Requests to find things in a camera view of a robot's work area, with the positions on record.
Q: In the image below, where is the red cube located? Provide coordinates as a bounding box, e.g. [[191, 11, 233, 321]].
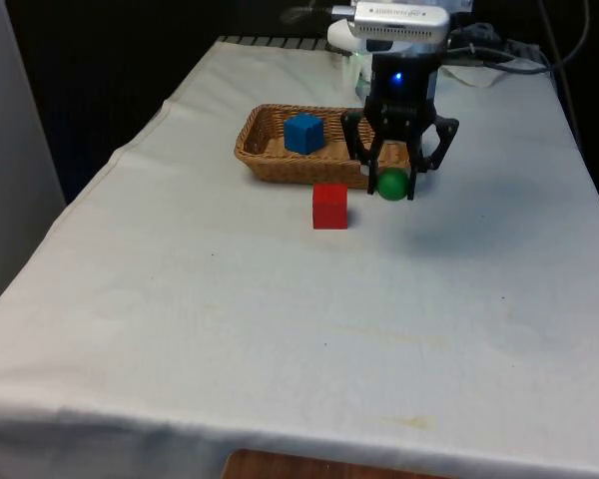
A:
[[311, 183, 350, 232]]

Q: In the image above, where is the grey cable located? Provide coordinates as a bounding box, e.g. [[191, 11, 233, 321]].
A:
[[441, 0, 593, 77]]

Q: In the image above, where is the blue cube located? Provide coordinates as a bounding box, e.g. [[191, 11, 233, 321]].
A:
[[283, 112, 327, 156]]

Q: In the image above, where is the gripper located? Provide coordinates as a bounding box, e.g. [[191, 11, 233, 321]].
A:
[[339, 48, 461, 202]]

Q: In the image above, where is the wicker basket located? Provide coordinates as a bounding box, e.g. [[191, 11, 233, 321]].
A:
[[233, 103, 413, 191]]

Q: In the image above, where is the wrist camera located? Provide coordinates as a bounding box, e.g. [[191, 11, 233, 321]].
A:
[[330, 0, 452, 44]]

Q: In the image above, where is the green ball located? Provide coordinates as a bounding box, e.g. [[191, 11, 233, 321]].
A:
[[375, 167, 411, 203]]

